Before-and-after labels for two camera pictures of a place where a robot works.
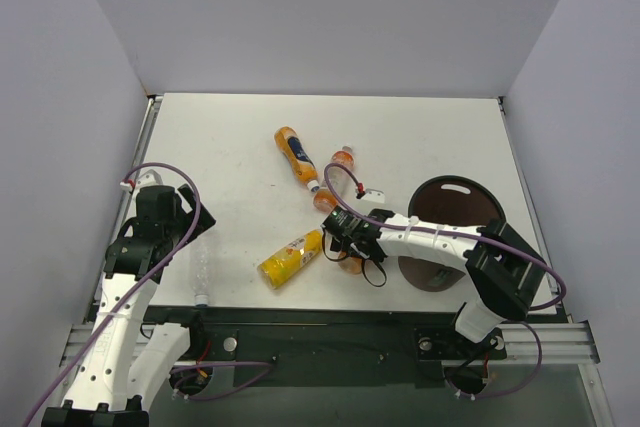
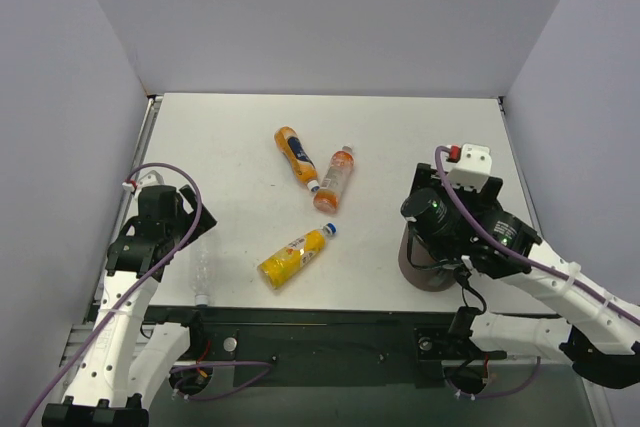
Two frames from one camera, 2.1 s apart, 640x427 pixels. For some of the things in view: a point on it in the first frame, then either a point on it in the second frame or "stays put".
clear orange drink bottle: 340,178 stays put
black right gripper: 338,226 → 426,179
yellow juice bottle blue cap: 281,266 stays put
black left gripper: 192,212 stays put
